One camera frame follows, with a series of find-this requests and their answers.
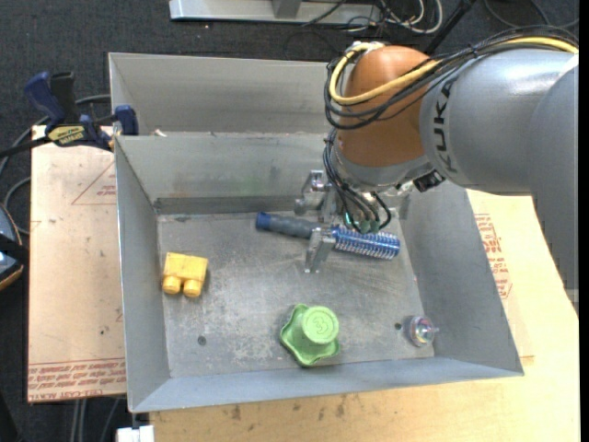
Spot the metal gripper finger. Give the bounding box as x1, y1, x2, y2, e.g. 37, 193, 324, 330
293, 169, 330, 216
304, 227, 338, 274

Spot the blue hairbrush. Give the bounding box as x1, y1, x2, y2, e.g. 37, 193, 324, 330
255, 211, 401, 262

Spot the grey metal bin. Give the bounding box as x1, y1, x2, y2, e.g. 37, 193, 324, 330
108, 52, 525, 414

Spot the green flower-shaped cup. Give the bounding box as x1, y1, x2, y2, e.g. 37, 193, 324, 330
279, 303, 342, 368

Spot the small clear spinning top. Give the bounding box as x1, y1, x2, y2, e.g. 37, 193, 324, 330
402, 314, 441, 349

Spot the yellow toy block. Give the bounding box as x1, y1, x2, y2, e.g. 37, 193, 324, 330
160, 251, 210, 299

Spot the brown cardboard board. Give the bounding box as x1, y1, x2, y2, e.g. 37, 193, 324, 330
27, 124, 537, 404

